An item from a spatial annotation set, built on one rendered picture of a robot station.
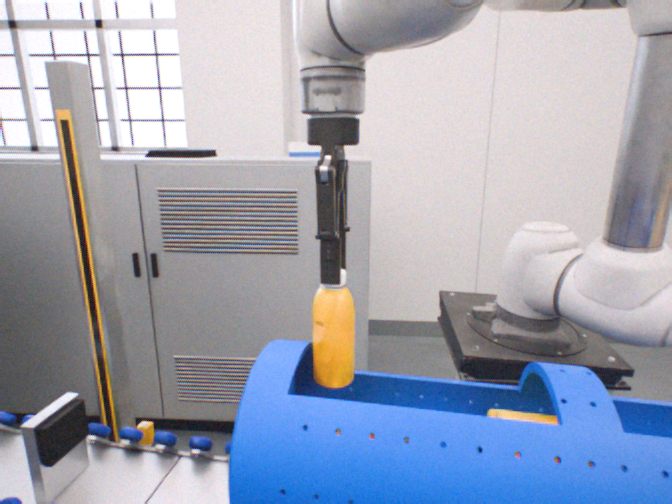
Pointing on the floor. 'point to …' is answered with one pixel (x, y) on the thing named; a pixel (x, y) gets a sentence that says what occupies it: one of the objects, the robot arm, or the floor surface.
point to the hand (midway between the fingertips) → (333, 258)
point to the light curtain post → (92, 239)
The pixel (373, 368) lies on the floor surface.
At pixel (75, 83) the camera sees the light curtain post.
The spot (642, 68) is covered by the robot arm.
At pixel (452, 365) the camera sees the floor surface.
